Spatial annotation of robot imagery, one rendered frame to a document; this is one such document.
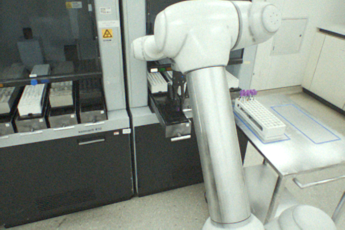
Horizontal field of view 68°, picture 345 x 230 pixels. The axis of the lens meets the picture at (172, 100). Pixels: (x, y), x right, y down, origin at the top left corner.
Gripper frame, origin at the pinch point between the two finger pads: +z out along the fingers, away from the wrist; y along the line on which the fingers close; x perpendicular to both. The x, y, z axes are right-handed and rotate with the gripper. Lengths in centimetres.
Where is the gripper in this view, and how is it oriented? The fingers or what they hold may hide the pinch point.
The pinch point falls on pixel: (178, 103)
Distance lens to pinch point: 139.1
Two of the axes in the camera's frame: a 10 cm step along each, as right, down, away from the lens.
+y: -9.5, 1.3, -2.8
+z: -0.2, 8.8, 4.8
